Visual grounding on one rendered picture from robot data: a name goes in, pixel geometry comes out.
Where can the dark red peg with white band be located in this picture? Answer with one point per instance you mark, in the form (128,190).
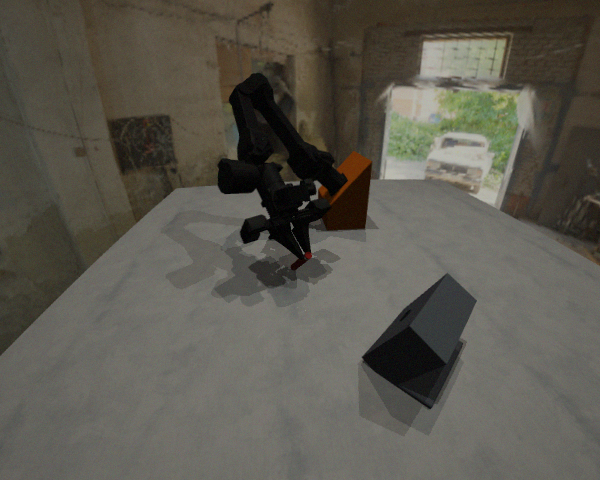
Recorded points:
(299,262)

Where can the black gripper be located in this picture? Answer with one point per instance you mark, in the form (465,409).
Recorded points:
(279,223)

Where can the dark grey sloped panel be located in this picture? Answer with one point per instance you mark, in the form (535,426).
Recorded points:
(418,350)

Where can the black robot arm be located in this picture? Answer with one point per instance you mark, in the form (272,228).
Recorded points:
(254,147)

